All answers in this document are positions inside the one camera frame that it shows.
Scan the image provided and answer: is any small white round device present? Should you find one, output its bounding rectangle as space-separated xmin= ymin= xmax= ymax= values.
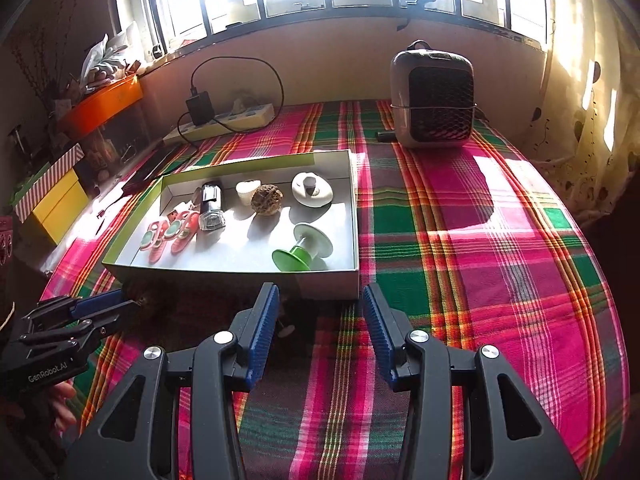
xmin=236 ymin=178 xmax=262 ymax=207

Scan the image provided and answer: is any person's left hand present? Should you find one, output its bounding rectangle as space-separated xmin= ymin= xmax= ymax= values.
xmin=49 ymin=383 xmax=78 ymax=434

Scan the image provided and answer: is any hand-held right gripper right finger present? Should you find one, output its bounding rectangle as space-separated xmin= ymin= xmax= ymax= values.
xmin=362 ymin=284 xmax=583 ymax=480

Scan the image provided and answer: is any pink clip with mint disc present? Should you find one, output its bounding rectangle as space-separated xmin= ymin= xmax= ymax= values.
xmin=167 ymin=210 xmax=202 ymax=255
xmin=141 ymin=217 xmax=171 ymax=264

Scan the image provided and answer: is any pile of bagged clutter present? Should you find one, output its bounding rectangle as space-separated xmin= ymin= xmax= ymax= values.
xmin=80 ymin=22 xmax=151 ymax=91

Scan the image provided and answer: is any yellow cardboard box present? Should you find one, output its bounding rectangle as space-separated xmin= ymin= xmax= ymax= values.
xmin=30 ymin=167 xmax=90 ymax=246

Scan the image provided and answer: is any striped box lid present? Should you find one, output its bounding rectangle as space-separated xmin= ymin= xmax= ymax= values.
xmin=11 ymin=142 xmax=85 ymax=223

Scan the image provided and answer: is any brown walnut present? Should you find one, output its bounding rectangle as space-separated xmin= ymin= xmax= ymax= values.
xmin=250 ymin=184 xmax=284 ymax=217

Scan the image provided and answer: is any green white cardboard box tray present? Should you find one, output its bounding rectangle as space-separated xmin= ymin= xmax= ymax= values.
xmin=101 ymin=149 xmax=361 ymax=302

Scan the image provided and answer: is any dark flat power bank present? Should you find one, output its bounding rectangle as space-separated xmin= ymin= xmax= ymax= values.
xmin=122 ymin=142 xmax=183 ymax=193

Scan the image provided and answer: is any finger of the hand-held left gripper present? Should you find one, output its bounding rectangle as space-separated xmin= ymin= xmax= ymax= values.
xmin=20 ymin=300 xmax=141 ymax=356
xmin=25 ymin=289 xmax=125 ymax=333

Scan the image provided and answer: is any black charger cable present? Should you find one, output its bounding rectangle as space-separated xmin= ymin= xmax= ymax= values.
xmin=177 ymin=56 xmax=285 ymax=148

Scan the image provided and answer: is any black flashlight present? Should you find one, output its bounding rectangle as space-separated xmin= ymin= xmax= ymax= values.
xmin=197 ymin=180 xmax=227 ymax=232

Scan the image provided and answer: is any grey portable heater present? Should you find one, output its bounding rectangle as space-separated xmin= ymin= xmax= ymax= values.
xmin=389 ymin=40 xmax=475 ymax=150

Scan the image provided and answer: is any cream spotted curtain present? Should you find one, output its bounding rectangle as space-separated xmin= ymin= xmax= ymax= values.
xmin=520 ymin=0 xmax=640 ymax=221

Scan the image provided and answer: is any pink green plaid tablecloth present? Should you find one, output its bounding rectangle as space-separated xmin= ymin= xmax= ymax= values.
xmin=42 ymin=99 xmax=631 ymax=480

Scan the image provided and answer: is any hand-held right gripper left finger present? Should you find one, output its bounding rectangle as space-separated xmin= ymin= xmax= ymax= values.
xmin=62 ymin=282 xmax=281 ymax=480

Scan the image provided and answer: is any cream power strip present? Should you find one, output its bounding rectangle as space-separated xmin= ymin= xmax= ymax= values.
xmin=162 ymin=102 xmax=276 ymax=143

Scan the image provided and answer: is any black charger adapter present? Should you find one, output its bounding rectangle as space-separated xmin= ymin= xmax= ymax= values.
xmin=186 ymin=87 xmax=216 ymax=126

